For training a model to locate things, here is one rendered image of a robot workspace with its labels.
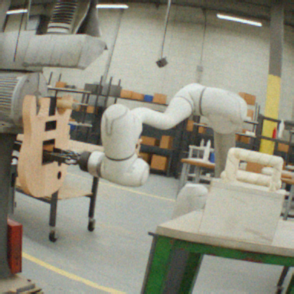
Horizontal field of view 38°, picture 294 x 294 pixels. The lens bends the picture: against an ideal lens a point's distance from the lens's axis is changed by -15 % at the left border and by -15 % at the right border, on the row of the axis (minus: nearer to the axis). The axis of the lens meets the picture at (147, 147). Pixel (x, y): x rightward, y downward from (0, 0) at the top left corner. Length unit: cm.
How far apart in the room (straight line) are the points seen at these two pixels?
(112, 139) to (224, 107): 59
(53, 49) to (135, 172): 57
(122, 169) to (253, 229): 52
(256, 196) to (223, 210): 12
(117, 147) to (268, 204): 55
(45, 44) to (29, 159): 46
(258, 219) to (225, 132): 70
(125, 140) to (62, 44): 47
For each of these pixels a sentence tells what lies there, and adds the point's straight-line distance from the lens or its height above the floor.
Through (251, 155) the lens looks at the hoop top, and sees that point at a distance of 146.
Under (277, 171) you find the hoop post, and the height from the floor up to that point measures 117.
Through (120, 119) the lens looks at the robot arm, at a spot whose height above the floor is 123.
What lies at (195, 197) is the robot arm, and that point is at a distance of 240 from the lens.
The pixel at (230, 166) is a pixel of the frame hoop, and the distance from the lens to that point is 147.
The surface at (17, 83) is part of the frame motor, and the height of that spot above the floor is 131.
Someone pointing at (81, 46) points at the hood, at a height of 148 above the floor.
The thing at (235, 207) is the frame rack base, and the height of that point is 103.
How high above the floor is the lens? 124
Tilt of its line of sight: 3 degrees down
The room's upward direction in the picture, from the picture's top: 10 degrees clockwise
